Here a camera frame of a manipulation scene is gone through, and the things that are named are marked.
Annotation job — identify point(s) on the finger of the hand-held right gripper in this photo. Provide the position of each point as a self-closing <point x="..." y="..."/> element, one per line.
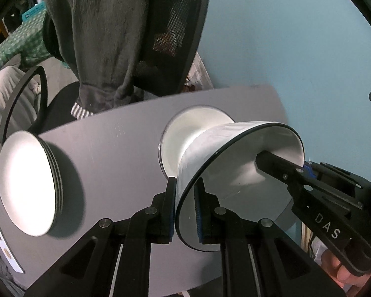
<point x="275" y="165"/>
<point x="307" y="168"/>

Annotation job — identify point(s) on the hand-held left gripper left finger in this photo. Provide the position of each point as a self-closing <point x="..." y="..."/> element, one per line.
<point x="170" y="210"/>

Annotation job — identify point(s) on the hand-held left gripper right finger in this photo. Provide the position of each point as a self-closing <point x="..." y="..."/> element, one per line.
<point x="199" y="216"/>

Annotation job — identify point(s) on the white ribbed bowl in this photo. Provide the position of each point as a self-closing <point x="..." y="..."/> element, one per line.
<point x="188" y="136"/>
<point x="235" y="179"/>

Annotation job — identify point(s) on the large white plate dark rim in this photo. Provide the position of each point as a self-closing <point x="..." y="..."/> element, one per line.
<point x="24" y="185"/>

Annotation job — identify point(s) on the person's right hand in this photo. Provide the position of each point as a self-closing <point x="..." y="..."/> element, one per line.
<point x="338" y="270"/>

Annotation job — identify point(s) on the wooden strip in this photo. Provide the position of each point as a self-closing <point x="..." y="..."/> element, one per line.
<point x="306" y="235"/>

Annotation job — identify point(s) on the white ribbed panel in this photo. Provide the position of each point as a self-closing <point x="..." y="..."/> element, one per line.
<point x="201" y="71"/>

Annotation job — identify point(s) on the white smartphone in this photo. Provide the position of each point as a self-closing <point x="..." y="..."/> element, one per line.
<point x="6" y="250"/>

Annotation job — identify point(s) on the black office chair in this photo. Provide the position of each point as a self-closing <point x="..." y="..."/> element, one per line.
<point x="173" y="21"/>

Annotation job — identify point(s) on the dark grey jacket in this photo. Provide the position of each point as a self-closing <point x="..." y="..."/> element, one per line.
<point x="105" y="37"/>

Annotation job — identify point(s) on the beige blanket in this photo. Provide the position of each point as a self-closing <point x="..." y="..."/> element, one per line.
<point x="6" y="89"/>

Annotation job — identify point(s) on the green checkered cloth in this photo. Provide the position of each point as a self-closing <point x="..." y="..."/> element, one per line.
<point x="15" y="46"/>

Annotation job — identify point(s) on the teal plastic basket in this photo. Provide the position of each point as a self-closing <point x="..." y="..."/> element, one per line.
<point x="34" y="13"/>

